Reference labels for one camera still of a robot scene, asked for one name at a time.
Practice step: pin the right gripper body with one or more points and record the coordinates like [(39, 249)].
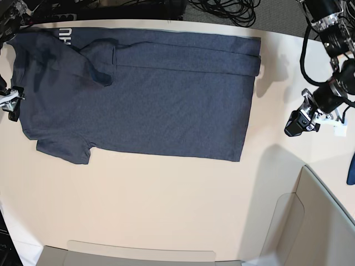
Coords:
[(12, 98)]

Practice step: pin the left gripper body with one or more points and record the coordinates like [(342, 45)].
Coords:
[(312, 117)]

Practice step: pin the dark blue t-shirt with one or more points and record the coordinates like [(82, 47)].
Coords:
[(133, 90)]

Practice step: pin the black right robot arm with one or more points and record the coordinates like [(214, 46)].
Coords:
[(14, 15)]

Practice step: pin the blue cloth at right edge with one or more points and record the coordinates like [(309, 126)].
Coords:
[(351, 172)]

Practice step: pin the grey cardboard box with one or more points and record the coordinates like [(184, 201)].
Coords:
[(308, 227)]

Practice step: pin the black device lower left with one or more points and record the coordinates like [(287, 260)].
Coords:
[(9, 255)]

